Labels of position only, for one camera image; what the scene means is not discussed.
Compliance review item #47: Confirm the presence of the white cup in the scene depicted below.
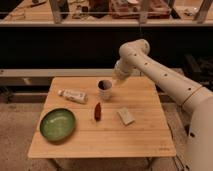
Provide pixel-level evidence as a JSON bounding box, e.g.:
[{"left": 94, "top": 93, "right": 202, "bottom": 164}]
[{"left": 98, "top": 80, "right": 112, "bottom": 101}]

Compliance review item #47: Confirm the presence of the wooden shelf with clutter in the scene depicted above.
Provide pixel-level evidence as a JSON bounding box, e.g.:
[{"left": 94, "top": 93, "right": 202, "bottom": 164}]
[{"left": 0, "top": 0, "right": 213, "bottom": 27}]

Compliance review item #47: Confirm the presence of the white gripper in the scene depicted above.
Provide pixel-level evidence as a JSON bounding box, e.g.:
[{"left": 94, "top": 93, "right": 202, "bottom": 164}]
[{"left": 113, "top": 60, "right": 130, "bottom": 82}]

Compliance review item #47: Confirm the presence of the white sponge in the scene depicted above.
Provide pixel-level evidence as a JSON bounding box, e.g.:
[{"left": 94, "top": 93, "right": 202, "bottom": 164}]
[{"left": 117, "top": 108, "right": 135, "bottom": 126}]

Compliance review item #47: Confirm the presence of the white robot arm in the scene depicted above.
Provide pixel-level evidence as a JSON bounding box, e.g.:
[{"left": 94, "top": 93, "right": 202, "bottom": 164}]
[{"left": 113, "top": 39, "right": 213, "bottom": 171}]

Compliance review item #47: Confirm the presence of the white tube bottle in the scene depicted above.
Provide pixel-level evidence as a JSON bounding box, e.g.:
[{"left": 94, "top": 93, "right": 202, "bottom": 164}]
[{"left": 58, "top": 89, "right": 88, "bottom": 104}]

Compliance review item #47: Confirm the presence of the wooden table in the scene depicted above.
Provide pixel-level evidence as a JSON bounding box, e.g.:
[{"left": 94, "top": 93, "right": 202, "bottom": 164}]
[{"left": 28, "top": 77, "right": 176, "bottom": 158}]

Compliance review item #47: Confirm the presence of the green bowl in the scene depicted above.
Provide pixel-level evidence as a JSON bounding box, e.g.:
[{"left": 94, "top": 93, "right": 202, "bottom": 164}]
[{"left": 39, "top": 108, "right": 76, "bottom": 142}]

